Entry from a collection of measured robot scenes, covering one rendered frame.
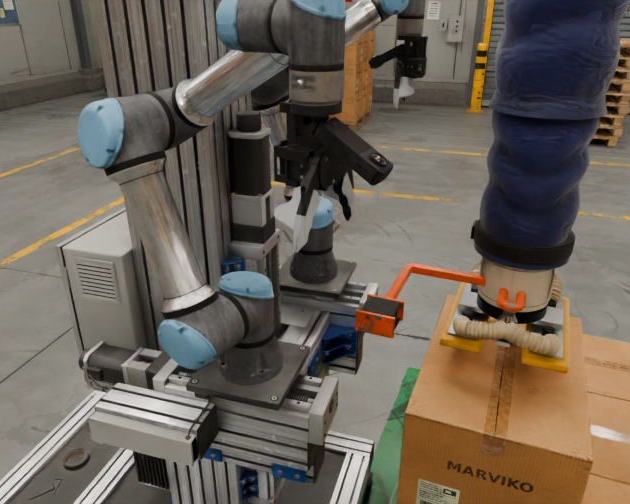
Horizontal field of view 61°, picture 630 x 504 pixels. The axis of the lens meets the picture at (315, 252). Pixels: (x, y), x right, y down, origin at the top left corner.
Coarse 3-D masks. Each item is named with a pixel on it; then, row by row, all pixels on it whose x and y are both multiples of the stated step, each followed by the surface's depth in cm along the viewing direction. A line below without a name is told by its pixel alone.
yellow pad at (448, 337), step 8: (464, 288) 152; (472, 288) 147; (456, 296) 149; (456, 304) 145; (456, 312) 140; (464, 312) 136; (472, 312) 136; (448, 320) 138; (472, 320) 136; (480, 320) 137; (488, 320) 138; (448, 328) 134; (440, 336) 132; (448, 336) 131; (456, 336) 131; (440, 344) 131; (448, 344) 130; (456, 344) 129; (464, 344) 129; (472, 344) 128; (480, 344) 128; (480, 352) 128
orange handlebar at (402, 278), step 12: (408, 264) 140; (420, 264) 140; (408, 276) 136; (432, 276) 138; (444, 276) 136; (456, 276) 135; (468, 276) 134; (480, 276) 134; (396, 288) 128; (504, 288) 128; (504, 300) 123; (516, 300) 124
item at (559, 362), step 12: (552, 300) 141; (564, 300) 147; (564, 312) 141; (528, 324) 136; (564, 324) 136; (564, 336) 131; (564, 348) 127; (528, 360) 123; (540, 360) 123; (552, 360) 122; (564, 360) 122; (564, 372) 121
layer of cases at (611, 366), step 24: (600, 360) 209; (624, 360) 209; (600, 384) 196; (624, 384) 196; (600, 408) 185; (624, 408) 185; (600, 432) 175; (624, 432) 175; (600, 456) 166; (624, 456) 166; (600, 480) 157; (624, 480) 157
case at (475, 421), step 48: (432, 336) 154; (576, 336) 154; (432, 384) 135; (480, 384) 135; (528, 384) 135; (576, 384) 135; (432, 432) 125; (480, 432) 120; (528, 432) 120; (576, 432) 120; (432, 480) 131; (480, 480) 125; (528, 480) 120; (576, 480) 116
